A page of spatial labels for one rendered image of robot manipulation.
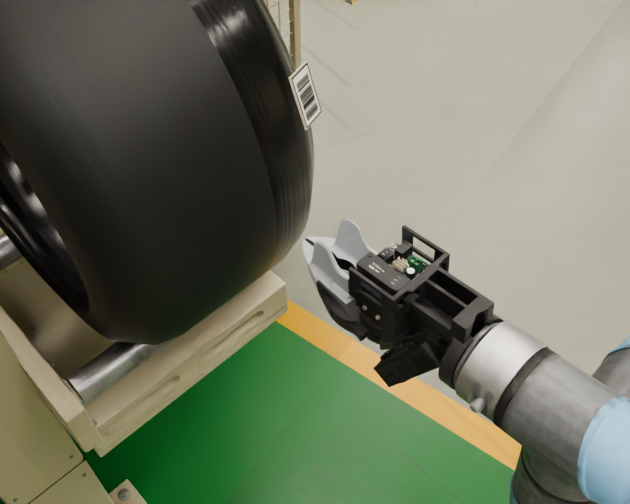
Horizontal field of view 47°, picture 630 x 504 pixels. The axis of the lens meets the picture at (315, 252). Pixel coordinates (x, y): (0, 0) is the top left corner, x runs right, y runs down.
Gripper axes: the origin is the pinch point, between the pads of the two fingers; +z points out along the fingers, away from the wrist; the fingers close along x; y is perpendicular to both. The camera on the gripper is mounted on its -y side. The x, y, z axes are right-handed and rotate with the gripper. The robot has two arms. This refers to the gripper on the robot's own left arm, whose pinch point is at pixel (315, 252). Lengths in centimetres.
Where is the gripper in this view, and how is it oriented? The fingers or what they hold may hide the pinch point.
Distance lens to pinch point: 72.1
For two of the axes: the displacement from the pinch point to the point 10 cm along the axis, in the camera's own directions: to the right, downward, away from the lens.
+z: -6.9, -5.0, 5.3
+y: -0.8, -6.7, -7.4
